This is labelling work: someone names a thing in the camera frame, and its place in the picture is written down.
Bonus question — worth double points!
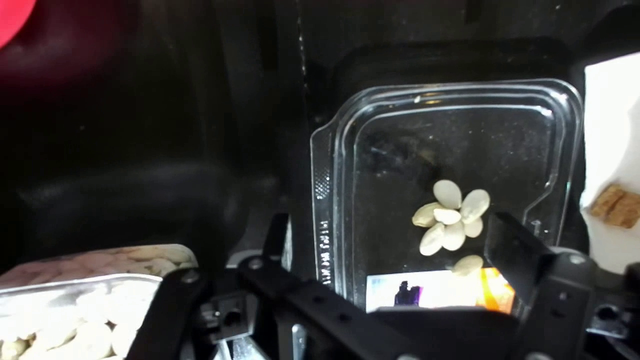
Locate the pink plastic bowl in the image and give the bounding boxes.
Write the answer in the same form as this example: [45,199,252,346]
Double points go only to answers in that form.
[0,0,38,50]

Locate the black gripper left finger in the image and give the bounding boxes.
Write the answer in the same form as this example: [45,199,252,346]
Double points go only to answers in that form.
[238,211,427,360]

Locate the brown snack pieces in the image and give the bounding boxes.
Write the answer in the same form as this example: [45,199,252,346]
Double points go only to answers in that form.
[588,182,640,230]

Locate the clear plastic seed container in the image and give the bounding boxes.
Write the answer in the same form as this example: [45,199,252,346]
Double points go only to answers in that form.
[0,241,201,360]

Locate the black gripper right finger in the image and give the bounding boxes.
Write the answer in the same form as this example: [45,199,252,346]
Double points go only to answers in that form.
[481,209,597,360]

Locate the white paper towel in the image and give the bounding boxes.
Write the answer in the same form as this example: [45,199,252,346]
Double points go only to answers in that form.
[578,50,640,275]

